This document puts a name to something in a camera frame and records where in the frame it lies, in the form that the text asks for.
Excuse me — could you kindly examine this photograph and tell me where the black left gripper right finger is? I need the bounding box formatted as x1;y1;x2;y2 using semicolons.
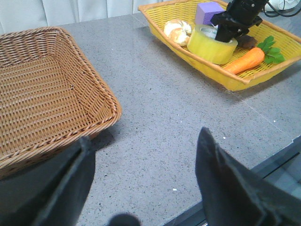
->
195;127;301;226

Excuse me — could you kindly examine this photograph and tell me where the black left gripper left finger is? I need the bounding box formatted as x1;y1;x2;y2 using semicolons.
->
0;137;95;226

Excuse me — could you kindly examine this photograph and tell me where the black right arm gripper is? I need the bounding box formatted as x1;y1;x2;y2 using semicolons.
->
211;0;268;42

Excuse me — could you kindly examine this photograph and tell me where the yellow tape roll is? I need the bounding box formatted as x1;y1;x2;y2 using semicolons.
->
187;24;238;65

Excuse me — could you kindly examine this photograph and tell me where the dark brown object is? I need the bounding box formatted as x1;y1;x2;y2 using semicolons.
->
237;35;257;49

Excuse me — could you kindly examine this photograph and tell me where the purple foam block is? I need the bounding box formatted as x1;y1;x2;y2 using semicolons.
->
195;2;225;25

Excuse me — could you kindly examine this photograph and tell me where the orange toy carrot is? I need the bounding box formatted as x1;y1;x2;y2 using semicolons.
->
224;36;285;75

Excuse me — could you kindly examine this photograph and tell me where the bread roll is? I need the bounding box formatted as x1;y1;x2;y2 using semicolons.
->
164;19;192;47

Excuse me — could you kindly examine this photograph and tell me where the yellow wicker basket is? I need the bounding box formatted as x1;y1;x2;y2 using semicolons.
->
138;0;301;91

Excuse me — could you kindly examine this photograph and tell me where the brown wicker basket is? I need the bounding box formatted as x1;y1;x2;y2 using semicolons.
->
0;27;122;178

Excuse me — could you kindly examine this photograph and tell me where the white curtain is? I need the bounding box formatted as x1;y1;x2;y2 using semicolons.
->
0;0;160;34

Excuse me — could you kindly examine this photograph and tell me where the black cable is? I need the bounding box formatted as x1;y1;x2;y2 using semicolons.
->
263;0;301;17

